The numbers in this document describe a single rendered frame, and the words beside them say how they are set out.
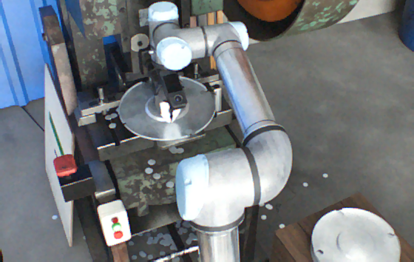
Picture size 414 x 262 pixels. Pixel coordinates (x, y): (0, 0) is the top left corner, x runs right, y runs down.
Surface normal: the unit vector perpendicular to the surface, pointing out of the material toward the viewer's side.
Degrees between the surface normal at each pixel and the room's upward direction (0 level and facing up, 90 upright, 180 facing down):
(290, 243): 0
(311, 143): 0
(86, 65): 90
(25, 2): 90
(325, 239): 0
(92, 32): 90
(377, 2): 90
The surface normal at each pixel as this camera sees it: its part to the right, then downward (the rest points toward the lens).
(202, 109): 0.00, -0.73
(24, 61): 0.40, 0.61
